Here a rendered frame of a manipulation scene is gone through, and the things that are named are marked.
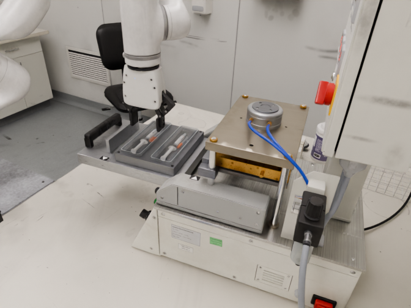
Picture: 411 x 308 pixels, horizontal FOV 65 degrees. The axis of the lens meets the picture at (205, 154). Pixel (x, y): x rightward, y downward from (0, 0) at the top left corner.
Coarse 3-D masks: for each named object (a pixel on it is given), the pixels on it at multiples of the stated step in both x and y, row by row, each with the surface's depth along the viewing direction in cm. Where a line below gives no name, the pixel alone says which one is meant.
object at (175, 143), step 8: (184, 128) 91; (192, 128) 91; (176, 136) 87; (184, 136) 87; (168, 144) 84; (176, 144) 84; (184, 144) 84; (160, 152) 80; (168, 152) 80; (176, 152) 81; (168, 160) 77
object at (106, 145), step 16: (112, 128) 97; (128, 128) 91; (96, 144) 89; (112, 144) 85; (80, 160) 86; (96, 160) 83; (112, 160) 83; (192, 160) 84; (128, 176) 82; (144, 176) 80; (160, 176) 78
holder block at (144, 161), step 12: (168, 132) 91; (156, 144) 85; (192, 144) 86; (120, 156) 81; (132, 156) 80; (144, 156) 80; (180, 156) 81; (144, 168) 80; (156, 168) 78; (168, 168) 77
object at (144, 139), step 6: (150, 126) 91; (156, 126) 92; (144, 132) 89; (150, 132) 89; (156, 132) 89; (138, 138) 86; (144, 138) 86; (150, 138) 86; (126, 144) 83; (132, 144) 83; (138, 144) 83; (144, 144) 83; (126, 150) 80; (132, 150) 80; (138, 150) 81
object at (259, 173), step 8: (224, 160) 70; (232, 160) 69; (240, 160) 69; (248, 160) 69; (224, 168) 71; (232, 168) 70; (240, 168) 69; (248, 168) 68; (256, 168) 68; (264, 168) 67; (272, 168) 67; (280, 168) 67; (240, 176) 70; (248, 176) 69; (256, 176) 69; (264, 176) 68; (272, 176) 67; (288, 176) 66; (272, 184) 68
